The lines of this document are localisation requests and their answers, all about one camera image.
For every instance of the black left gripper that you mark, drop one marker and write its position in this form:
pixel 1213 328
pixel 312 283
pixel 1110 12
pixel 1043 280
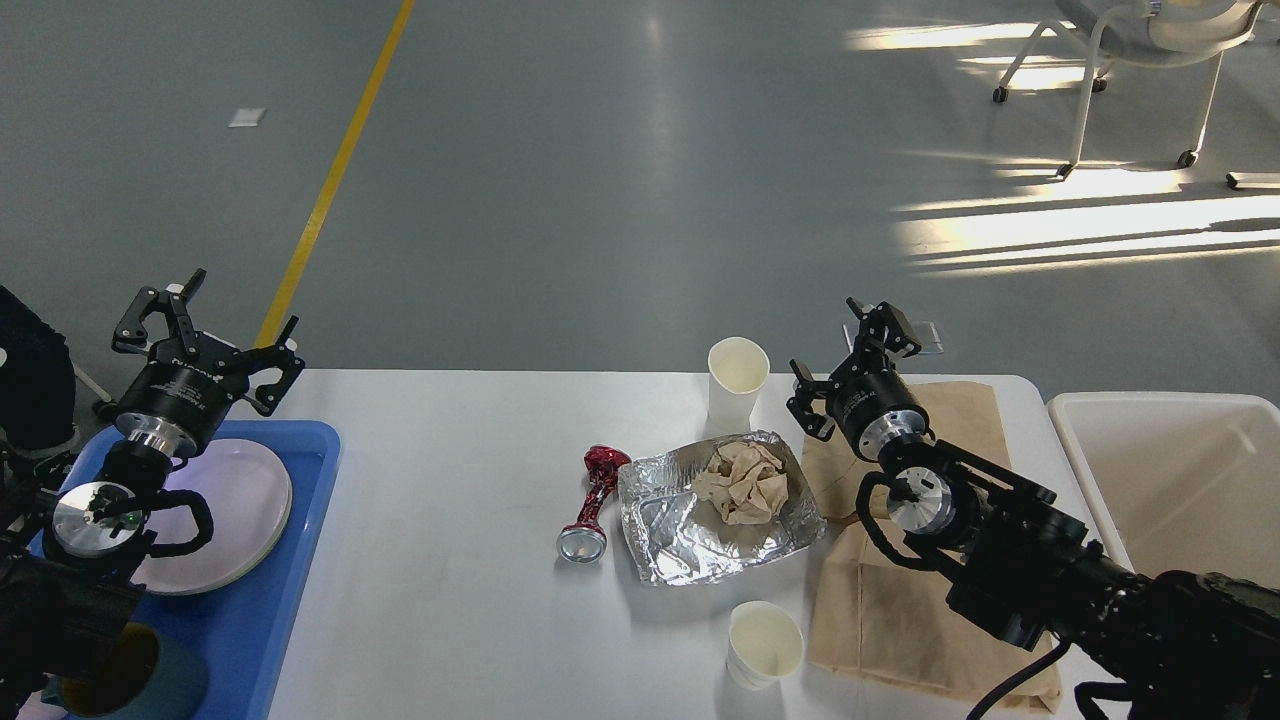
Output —
pixel 174 405

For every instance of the aluminium foil tray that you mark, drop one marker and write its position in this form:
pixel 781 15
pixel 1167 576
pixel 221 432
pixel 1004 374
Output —
pixel 676 539

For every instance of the white office chair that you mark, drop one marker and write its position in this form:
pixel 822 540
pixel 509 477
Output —
pixel 1148 34

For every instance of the crushed red can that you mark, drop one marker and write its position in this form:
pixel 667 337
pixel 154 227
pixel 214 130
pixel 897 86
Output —
pixel 584 540

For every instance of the brown paper bag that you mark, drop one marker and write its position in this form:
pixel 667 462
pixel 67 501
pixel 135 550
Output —
pixel 880 622

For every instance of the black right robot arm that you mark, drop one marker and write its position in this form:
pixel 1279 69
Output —
pixel 1180 646

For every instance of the brown paper napkin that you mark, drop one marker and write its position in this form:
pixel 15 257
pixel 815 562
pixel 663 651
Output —
pixel 744 482

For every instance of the lying white paper cup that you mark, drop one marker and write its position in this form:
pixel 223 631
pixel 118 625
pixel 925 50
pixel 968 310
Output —
pixel 764 645

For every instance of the blue plastic tray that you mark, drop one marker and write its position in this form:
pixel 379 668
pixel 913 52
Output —
pixel 233 603

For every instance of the pink plate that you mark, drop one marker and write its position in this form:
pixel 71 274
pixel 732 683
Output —
pixel 245 500

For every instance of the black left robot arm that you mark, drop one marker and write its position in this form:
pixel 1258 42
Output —
pixel 70 551

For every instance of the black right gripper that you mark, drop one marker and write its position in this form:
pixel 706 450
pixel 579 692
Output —
pixel 875 410

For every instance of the green plate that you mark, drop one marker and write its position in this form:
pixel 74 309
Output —
pixel 283 530

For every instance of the teal mug yellow inside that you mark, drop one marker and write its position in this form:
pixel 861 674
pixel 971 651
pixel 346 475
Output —
pixel 147 675

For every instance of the white plastic bin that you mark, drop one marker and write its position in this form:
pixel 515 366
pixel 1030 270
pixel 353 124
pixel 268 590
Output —
pixel 1178 480

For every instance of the person dark trousers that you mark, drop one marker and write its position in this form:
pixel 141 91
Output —
pixel 38 389

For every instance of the upright white paper cup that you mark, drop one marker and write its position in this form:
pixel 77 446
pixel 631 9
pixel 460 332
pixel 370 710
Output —
pixel 738 369

